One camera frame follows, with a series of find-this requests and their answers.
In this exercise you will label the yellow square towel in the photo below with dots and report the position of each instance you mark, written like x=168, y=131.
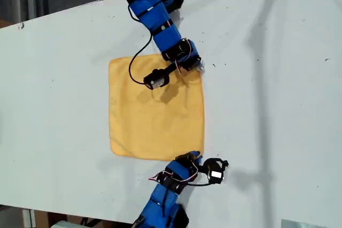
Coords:
x=160, y=126

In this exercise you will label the white plastic container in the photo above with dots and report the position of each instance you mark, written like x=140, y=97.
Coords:
x=66, y=225

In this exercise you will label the white table leg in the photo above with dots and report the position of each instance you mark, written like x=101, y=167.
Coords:
x=28, y=218

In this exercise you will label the brown board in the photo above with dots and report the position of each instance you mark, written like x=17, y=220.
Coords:
x=4, y=24

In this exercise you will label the black camera mount stalk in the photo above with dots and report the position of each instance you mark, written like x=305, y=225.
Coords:
x=171, y=68
x=204, y=164

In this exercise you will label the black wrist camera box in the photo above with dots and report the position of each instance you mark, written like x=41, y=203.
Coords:
x=156, y=79
x=216, y=176

